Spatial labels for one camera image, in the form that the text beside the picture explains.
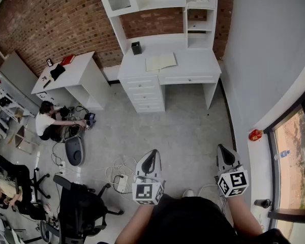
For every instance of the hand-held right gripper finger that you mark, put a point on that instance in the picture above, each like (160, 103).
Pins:
(233, 160)
(220, 159)

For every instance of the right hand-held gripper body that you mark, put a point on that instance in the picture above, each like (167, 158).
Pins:
(233, 183)

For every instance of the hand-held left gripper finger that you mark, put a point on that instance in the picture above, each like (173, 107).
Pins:
(141, 165)
(157, 166)

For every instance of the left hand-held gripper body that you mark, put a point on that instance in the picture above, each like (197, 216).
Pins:
(145, 190)

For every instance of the teal cover notebook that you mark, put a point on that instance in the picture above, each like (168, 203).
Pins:
(161, 61)

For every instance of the person's left forearm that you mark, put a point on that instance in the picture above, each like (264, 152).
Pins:
(137, 220)

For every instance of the person's right forearm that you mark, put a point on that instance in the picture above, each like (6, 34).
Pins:
(244, 215)

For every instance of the white power adapter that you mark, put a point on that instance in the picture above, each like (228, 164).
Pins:
(122, 184)

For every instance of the red ornament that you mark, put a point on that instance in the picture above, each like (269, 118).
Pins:
(255, 135)

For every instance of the black bottle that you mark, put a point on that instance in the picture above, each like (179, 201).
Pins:
(263, 203)

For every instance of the person's white shoe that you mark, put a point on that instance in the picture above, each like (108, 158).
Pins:
(188, 193)

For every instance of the clear water bottle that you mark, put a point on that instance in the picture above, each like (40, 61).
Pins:
(282, 154)

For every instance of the person's black clothing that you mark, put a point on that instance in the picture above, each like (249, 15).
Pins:
(190, 220)

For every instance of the grey oval shell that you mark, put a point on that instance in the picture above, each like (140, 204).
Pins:
(75, 151)

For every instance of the black office chair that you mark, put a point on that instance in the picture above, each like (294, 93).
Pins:
(78, 207)

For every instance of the pile of black electronics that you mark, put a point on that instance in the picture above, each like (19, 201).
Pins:
(73, 129)

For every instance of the white power strip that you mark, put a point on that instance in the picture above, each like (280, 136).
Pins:
(62, 166)

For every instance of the white desk with hutch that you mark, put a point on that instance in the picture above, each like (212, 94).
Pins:
(193, 65)

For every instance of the black swivel chair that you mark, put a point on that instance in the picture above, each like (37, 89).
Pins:
(38, 184)

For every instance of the white side table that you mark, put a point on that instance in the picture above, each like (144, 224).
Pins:
(76, 70)

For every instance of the black square pen holder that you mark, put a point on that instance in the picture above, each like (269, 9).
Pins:
(136, 48)

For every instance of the black remote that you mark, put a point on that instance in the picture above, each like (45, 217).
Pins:
(47, 84)

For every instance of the black cloth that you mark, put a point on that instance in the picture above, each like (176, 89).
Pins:
(57, 72)

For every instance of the red box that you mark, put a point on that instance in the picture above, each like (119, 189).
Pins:
(67, 60)

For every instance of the small grey tool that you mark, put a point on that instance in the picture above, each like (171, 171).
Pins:
(44, 78)

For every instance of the grey panel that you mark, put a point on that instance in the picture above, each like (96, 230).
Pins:
(17, 72)

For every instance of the white cloth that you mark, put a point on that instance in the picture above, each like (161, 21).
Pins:
(201, 0)

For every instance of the dark window frame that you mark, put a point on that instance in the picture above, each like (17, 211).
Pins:
(271, 161)

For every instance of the small black picture frame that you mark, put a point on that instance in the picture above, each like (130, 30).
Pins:
(49, 62)

